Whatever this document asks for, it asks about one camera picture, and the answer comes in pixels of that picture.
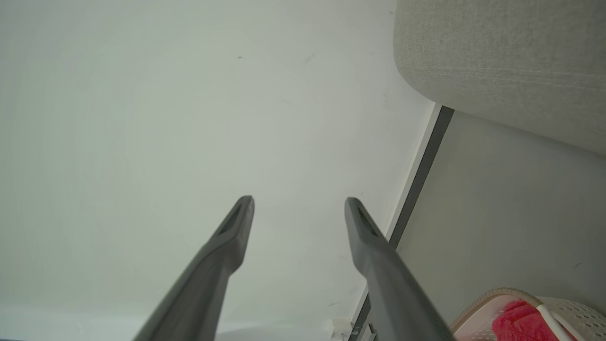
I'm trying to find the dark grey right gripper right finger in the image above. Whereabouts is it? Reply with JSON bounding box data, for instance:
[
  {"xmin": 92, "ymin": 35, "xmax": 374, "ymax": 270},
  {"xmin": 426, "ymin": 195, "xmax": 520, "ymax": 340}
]
[{"xmin": 344, "ymin": 197, "xmax": 455, "ymax": 341}]

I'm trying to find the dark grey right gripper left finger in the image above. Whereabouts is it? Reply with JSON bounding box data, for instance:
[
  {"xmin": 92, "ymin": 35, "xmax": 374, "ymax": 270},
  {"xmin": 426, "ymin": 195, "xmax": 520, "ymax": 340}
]
[{"xmin": 133, "ymin": 195, "xmax": 255, "ymax": 341}]

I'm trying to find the red white sports shirt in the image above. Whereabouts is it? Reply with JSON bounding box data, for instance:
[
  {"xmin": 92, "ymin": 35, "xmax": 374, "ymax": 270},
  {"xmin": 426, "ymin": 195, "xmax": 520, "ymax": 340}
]
[{"xmin": 491, "ymin": 299, "xmax": 576, "ymax": 341}]

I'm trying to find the white perforated laundry basket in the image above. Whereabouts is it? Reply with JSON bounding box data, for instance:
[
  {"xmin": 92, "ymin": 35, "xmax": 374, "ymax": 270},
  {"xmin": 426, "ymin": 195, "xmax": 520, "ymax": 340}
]
[{"xmin": 450, "ymin": 287, "xmax": 606, "ymax": 341}]

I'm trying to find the small white plastic piece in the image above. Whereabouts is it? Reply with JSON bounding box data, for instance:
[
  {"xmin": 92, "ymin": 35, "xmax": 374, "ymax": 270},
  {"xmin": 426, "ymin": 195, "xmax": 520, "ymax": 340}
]
[{"xmin": 329, "ymin": 318, "xmax": 353, "ymax": 341}]

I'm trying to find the dark baseboard strip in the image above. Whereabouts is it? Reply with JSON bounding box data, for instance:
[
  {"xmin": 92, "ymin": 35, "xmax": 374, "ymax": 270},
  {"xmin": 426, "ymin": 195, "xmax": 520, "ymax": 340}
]
[{"xmin": 348, "ymin": 105, "xmax": 455, "ymax": 341}]

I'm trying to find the grey fabric sofa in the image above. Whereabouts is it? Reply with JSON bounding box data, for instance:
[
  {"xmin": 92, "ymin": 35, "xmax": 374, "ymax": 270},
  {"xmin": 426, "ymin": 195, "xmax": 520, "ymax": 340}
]
[{"xmin": 393, "ymin": 0, "xmax": 606, "ymax": 156}]

